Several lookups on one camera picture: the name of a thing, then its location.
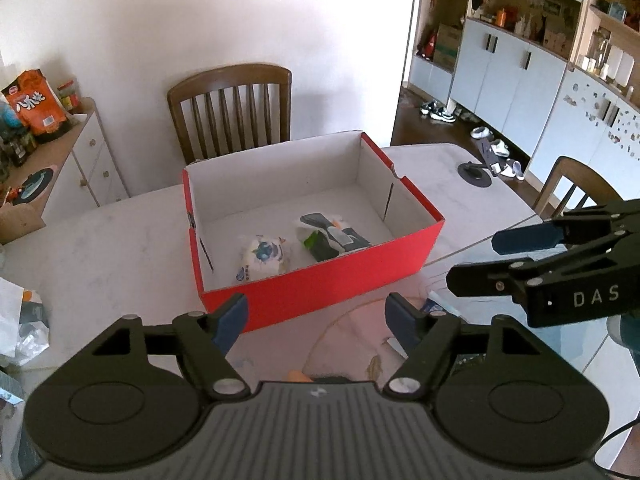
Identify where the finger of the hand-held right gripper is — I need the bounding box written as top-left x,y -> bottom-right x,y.
446,232 -> 640,301
491,201 -> 640,256

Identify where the light blue packet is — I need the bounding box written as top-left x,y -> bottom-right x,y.
422,297 -> 463,318

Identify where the white square canister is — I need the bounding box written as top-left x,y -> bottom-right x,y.
597,45 -> 636,88

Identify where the red cardboard box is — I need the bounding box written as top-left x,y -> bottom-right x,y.
181,131 -> 446,333

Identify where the brown wooden slatted chair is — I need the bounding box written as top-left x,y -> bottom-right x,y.
532,156 -> 623,218
167,64 -> 293,166

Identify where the black green white packet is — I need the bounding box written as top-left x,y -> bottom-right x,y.
296,212 -> 373,262

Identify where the white marble desktop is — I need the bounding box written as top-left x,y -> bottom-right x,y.
0,142 -> 640,480

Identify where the dark glass jar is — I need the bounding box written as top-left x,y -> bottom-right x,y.
0,127 -> 38,168

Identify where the person's right hand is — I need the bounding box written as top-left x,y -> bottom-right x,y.
606,312 -> 640,358

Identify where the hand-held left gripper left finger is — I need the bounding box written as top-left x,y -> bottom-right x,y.
85,292 -> 251,401

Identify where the orange snack bag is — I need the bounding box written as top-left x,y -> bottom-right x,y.
1,69 -> 71,142

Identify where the brown cardboard carton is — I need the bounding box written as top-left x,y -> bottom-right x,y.
434,24 -> 463,70

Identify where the black cable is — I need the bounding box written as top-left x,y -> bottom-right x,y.
597,412 -> 640,448

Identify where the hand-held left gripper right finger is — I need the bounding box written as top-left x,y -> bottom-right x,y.
382,292 -> 551,401

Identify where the jar with red lid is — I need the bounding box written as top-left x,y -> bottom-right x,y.
56,80 -> 82,113

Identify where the round black mat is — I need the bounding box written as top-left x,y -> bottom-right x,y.
11,167 -> 55,206

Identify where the white plastic bag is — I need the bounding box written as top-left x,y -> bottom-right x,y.
0,277 -> 51,368

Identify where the black round table socket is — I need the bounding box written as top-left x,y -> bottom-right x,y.
457,161 -> 493,188

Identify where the white wooden cabinet unit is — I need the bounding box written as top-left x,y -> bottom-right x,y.
407,0 -> 640,201

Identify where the white sideboard with wooden top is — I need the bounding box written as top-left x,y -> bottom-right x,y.
0,97 -> 131,246

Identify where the white packet with blue print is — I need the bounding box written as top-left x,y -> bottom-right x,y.
234,234 -> 291,282

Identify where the blue patterned bag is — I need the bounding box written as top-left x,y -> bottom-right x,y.
0,100 -> 23,136

